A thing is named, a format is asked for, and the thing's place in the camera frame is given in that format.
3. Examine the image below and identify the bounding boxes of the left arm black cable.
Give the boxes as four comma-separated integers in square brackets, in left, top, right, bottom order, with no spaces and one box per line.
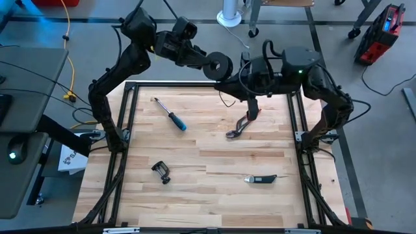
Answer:
[133,0,179,20]

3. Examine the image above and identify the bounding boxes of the black floor cable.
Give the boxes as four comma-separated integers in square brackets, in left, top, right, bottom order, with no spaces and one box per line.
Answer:
[361,64,416,97]

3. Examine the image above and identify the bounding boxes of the black computer mouse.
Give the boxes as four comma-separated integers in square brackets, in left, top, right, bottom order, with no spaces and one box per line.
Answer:
[6,136,29,166]

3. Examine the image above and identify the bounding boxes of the black C-clamp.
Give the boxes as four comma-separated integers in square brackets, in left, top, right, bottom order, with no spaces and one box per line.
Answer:
[150,160,172,185]

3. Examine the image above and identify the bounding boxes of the red tool case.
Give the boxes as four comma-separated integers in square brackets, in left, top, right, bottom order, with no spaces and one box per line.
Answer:
[353,3,406,67]

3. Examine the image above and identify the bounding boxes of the black angled support beam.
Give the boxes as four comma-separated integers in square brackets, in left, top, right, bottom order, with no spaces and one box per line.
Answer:
[35,114,94,157]

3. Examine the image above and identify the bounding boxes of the thin black cable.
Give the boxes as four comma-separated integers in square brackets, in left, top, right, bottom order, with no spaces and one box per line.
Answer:
[0,59,92,107]
[0,88,95,116]

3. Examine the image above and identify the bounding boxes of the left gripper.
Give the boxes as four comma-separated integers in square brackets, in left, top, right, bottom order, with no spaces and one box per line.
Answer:
[154,31,209,70]

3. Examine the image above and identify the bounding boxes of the black wire spool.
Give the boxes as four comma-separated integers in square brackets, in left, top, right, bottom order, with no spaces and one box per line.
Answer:
[201,51,234,82]

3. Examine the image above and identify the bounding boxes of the black utility knife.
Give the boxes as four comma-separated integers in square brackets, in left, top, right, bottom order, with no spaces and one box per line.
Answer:
[243,174,278,185]

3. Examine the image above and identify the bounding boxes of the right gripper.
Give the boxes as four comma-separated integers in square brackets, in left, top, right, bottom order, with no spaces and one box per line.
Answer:
[214,51,284,122]

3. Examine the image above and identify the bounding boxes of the grey cart leg with caster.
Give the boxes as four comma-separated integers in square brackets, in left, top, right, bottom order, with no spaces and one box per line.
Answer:
[248,0,263,39]
[347,0,383,40]

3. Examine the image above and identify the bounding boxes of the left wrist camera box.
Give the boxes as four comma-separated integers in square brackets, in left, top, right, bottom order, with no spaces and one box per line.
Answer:
[172,16,198,42]

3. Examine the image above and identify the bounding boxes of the grey desk panel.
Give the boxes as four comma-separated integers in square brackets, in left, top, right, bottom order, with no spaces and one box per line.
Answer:
[0,47,70,134]
[0,131,49,219]

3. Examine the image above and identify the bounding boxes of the white floor cable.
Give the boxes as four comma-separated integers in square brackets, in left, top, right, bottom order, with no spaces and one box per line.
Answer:
[223,25,250,49]

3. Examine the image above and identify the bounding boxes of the thin dark wire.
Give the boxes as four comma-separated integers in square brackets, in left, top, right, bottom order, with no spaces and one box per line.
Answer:
[218,90,237,109]

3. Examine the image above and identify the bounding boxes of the wooden cart top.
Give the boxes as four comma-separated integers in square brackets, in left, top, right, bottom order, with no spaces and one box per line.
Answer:
[261,0,315,8]

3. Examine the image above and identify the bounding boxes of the white pole base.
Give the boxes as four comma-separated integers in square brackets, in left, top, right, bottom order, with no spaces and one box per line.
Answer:
[216,0,243,28]

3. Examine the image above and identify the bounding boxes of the silver metal bracket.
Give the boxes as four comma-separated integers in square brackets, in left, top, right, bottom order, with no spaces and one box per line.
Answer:
[284,228,322,234]
[103,227,140,234]

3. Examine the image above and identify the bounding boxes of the black crossbar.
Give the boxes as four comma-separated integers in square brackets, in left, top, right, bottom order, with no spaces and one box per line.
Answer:
[0,222,416,234]

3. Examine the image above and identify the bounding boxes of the red-handled pliers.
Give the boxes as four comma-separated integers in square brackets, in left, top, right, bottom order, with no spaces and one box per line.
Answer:
[226,109,263,140]

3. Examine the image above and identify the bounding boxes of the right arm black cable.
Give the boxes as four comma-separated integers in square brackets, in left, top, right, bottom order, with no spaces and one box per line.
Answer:
[262,39,283,71]

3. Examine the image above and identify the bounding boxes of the black desk leg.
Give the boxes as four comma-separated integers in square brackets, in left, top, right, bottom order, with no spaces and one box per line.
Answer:
[26,144,53,206]

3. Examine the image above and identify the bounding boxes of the red plastic bin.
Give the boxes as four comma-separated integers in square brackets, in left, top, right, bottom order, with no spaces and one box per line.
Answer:
[31,0,81,8]

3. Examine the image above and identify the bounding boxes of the yellow cable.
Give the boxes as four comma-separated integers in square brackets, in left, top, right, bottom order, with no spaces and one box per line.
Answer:
[59,0,98,130]

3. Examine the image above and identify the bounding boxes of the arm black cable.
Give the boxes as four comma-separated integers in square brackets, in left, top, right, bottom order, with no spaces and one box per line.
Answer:
[262,39,283,71]
[133,0,179,20]

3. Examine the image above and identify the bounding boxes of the white printed bag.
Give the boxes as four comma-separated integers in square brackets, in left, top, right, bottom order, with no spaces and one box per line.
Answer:
[57,146,89,176]

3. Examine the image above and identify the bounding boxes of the blue-handled screwdriver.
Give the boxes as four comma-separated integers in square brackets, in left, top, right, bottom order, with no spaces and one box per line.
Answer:
[152,96,189,132]

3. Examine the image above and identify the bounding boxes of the black aluminium table frame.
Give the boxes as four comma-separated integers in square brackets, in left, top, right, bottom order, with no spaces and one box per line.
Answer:
[73,81,350,228]

